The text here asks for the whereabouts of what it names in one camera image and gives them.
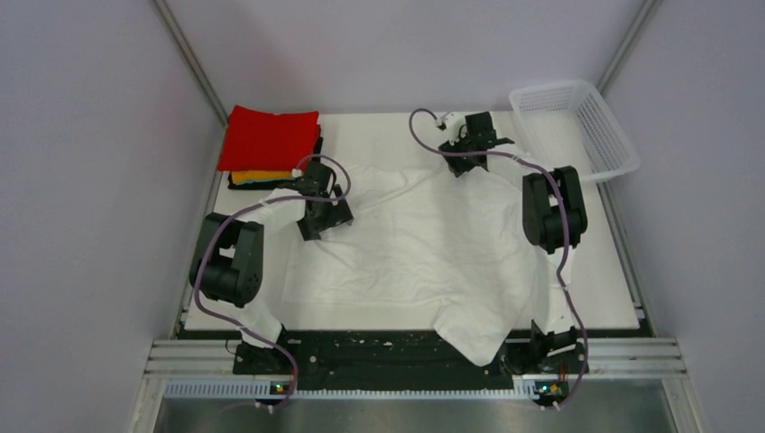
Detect white t shirt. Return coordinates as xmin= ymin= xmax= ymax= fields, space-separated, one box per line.
xmin=281 ymin=166 xmax=560 ymax=366

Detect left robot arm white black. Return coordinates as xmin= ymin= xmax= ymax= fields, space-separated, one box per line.
xmin=189 ymin=154 xmax=354 ymax=373

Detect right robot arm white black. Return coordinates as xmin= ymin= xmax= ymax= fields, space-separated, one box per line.
xmin=433 ymin=112 xmax=588 ymax=336

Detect red folded t shirt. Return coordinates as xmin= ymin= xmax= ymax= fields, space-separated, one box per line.
xmin=217 ymin=105 xmax=320 ymax=171

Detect yellow folded t shirt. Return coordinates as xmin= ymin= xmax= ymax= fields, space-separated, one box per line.
xmin=230 ymin=170 xmax=293 ymax=185

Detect white plastic basket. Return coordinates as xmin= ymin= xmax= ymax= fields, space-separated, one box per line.
xmin=509 ymin=80 xmax=641 ymax=183

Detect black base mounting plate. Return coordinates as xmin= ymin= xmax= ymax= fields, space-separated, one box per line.
xmin=233 ymin=327 xmax=585 ymax=392

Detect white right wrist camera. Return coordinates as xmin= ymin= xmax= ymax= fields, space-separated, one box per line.
xmin=436 ymin=112 xmax=466 ymax=144

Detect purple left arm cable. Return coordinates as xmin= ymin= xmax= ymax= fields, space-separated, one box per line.
xmin=192 ymin=153 xmax=353 ymax=413

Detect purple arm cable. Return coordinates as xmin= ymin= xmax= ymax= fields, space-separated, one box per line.
xmin=409 ymin=107 xmax=590 ymax=410
xmin=192 ymin=153 xmax=353 ymax=413

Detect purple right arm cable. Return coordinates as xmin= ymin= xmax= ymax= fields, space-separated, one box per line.
xmin=409 ymin=107 xmax=590 ymax=410

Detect white slotted cable duct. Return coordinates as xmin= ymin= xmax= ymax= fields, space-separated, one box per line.
xmin=164 ymin=379 xmax=563 ymax=401

